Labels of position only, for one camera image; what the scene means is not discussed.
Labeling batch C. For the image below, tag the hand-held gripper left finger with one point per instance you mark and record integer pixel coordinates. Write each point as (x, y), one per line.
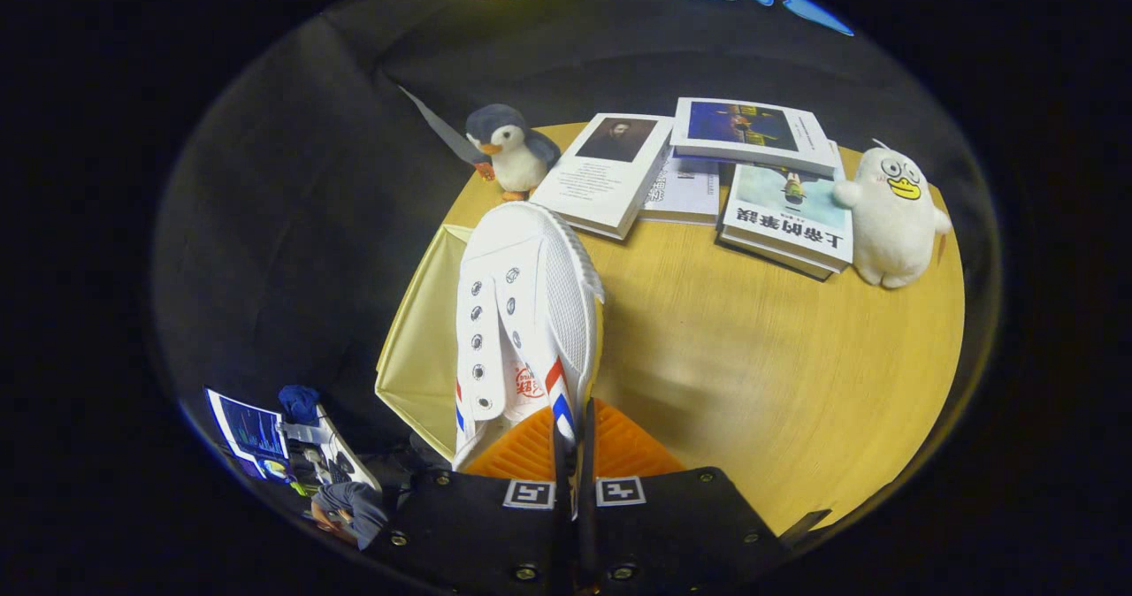
(478, 534)

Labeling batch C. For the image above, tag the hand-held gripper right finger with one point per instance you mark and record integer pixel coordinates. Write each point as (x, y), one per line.
(681, 534)

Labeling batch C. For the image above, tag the beige fabric storage box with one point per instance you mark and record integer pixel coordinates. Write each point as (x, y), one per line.
(416, 357)

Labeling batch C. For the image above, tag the white canvas shoe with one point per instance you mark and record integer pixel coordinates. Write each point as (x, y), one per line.
(522, 313)

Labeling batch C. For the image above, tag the person's dark clothing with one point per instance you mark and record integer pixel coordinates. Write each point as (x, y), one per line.
(363, 508)

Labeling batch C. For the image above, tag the blue cloth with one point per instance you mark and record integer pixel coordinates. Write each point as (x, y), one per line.
(299, 404)

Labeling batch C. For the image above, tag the computer monitor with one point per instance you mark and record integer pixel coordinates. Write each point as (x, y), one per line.
(252, 432)

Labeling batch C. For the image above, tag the book with pale blue cover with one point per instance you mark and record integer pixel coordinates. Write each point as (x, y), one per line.
(787, 225)

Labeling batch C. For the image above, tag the thin white booklet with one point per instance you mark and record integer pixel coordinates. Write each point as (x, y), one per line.
(685, 194)

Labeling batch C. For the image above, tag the white book with portrait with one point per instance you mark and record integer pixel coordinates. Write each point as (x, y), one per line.
(592, 189)

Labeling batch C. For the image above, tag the white duck plush toy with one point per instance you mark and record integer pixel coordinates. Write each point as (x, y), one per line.
(889, 233)

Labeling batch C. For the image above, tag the grey penguin plush toy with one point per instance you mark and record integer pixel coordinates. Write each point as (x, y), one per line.
(517, 163)

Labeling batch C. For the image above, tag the book with night photo cover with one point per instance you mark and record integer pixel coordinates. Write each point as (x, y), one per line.
(752, 127)

